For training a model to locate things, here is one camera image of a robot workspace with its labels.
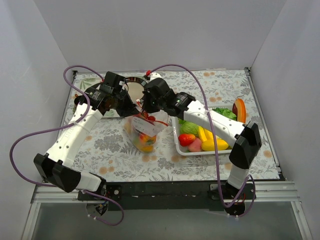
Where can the aluminium frame rail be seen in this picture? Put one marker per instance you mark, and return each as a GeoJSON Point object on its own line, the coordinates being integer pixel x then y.
{"type": "Point", "coordinates": [266, 191]}

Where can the red lychee bunch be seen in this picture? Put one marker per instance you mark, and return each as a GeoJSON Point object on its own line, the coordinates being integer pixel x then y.
{"type": "Point", "coordinates": [148, 117]}

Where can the orange papaya slice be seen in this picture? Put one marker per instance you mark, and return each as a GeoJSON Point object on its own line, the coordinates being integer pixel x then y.
{"type": "Point", "coordinates": [239, 109]}

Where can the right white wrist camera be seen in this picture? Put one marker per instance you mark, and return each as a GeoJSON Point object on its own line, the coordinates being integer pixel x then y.
{"type": "Point", "coordinates": [149, 76]}

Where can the pink peach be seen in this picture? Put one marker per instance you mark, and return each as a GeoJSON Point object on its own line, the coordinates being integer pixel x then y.
{"type": "Point", "coordinates": [195, 146]}

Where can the clear zip bag orange zipper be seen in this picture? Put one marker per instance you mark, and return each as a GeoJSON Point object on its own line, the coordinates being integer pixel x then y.
{"type": "Point", "coordinates": [136, 124]}

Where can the orange red pepper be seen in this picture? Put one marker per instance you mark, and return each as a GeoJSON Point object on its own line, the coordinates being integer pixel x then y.
{"type": "Point", "coordinates": [147, 140]}

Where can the green lettuce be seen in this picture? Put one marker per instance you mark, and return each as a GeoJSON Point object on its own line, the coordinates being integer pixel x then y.
{"type": "Point", "coordinates": [226, 113]}

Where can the green cabbage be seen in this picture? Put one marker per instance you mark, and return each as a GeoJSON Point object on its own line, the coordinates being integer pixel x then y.
{"type": "Point", "coordinates": [189, 128]}

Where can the floral serving tray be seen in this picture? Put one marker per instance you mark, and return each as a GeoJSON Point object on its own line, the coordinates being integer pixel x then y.
{"type": "Point", "coordinates": [86, 80]}

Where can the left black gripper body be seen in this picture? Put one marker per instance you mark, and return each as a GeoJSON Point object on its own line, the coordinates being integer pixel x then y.
{"type": "Point", "coordinates": [128, 107]}

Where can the yellow green mango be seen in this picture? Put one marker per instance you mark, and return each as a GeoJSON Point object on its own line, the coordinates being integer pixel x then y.
{"type": "Point", "coordinates": [144, 148]}

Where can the white plastic basket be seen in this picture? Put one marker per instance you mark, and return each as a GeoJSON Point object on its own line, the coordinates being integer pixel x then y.
{"type": "Point", "coordinates": [184, 150]}

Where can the floral tablecloth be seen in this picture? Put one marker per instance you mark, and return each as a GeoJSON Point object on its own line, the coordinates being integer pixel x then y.
{"type": "Point", "coordinates": [108, 152]}

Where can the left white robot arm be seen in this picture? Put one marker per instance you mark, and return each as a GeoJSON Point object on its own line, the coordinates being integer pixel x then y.
{"type": "Point", "coordinates": [55, 166]}

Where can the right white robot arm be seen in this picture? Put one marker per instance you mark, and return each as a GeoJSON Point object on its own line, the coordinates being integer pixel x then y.
{"type": "Point", "coordinates": [243, 138]}

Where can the striped rim ceramic plate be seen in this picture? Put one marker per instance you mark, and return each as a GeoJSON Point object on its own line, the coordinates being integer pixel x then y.
{"type": "Point", "coordinates": [135, 87]}

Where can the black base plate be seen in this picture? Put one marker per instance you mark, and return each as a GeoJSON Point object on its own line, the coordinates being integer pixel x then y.
{"type": "Point", "coordinates": [166, 195]}

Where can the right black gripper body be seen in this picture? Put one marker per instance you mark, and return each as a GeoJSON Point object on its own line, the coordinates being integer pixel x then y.
{"type": "Point", "coordinates": [149, 104]}

